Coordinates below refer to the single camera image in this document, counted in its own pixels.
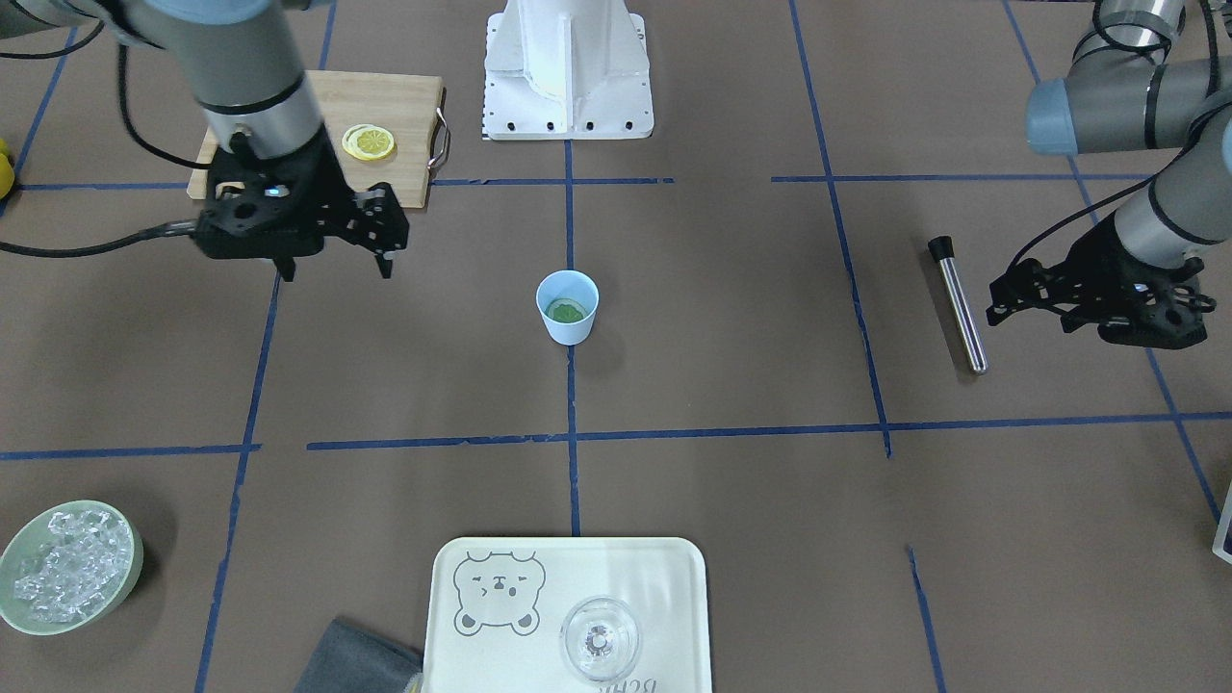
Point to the grey folded cloth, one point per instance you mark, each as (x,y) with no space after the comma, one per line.
(352,659)

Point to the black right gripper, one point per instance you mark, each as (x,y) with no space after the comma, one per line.
(328,190)

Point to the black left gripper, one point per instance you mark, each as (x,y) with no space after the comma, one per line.
(1097,267)

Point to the metal muddler black cap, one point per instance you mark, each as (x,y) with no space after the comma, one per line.
(943,253)

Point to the cream bear serving tray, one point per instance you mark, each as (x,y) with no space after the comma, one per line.
(497,605)

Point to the bamboo cutting board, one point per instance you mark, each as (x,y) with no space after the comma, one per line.
(261,120)

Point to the light blue plastic cup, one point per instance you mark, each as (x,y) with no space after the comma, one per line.
(577,286)

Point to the clear wine glass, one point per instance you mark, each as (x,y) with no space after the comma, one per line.
(601,640)

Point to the green bowl of ice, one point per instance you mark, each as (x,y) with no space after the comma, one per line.
(69,567)

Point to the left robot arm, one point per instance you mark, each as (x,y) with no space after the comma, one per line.
(1122,93)

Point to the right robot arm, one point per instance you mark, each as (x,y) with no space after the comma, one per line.
(202,36)

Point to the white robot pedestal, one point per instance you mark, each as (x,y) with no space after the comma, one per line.
(566,71)

